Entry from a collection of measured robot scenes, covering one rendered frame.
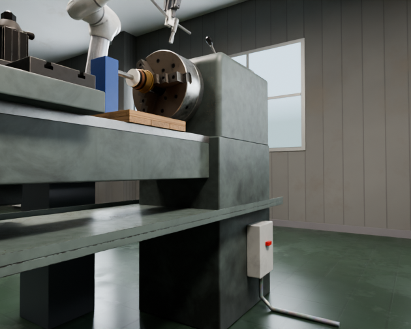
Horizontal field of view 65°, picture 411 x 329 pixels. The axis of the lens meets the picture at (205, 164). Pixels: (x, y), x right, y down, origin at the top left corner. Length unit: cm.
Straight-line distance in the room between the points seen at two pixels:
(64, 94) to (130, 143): 30
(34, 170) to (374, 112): 369
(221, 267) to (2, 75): 109
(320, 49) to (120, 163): 366
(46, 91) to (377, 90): 371
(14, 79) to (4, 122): 11
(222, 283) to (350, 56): 334
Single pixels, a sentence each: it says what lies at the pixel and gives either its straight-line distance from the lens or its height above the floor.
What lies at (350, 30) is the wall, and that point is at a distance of 439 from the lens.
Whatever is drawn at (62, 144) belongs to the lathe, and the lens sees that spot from 90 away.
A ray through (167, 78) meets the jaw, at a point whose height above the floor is 109.
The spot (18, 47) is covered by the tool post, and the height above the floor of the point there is 107.
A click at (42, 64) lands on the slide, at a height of 96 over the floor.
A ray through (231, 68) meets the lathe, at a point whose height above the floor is 119.
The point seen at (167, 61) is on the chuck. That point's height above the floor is 118.
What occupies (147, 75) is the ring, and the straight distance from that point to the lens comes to 135.
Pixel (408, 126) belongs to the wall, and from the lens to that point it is 405.
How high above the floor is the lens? 71
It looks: 1 degrees up
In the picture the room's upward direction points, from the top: straight up
